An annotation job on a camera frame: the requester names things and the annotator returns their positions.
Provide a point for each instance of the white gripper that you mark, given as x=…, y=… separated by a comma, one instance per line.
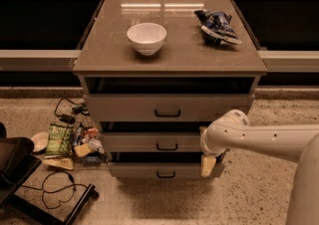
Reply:
x=208, y=143

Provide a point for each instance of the grey drawer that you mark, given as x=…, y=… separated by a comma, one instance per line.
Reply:
x=160, y=165
x=142, y=136
x=167, y=98

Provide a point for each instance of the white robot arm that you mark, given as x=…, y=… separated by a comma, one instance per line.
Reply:
x=297, y=143

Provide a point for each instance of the grey drawer cabinet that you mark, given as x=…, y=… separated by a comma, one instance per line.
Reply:
x=109, y=53

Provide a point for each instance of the grey bottom drawer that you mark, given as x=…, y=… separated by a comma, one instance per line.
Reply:
x=160, y=165

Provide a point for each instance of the grey top drawer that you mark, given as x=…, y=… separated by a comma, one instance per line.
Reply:
x=167, y=98

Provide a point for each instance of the blue chip bag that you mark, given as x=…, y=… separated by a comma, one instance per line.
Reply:
x=215, y=27

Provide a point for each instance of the white bowl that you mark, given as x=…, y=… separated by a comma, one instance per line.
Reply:
x=147, y=38

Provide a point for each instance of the yellow snack bag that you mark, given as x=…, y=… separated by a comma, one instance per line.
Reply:
x=60, y=162

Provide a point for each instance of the green chip bag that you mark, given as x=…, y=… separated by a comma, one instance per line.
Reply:
x=59, y=140

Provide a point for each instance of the white plate on floor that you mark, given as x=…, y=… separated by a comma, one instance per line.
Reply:
x=40, y=140

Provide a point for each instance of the wire basket of snacks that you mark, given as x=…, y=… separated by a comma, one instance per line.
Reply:
x=87, y=143

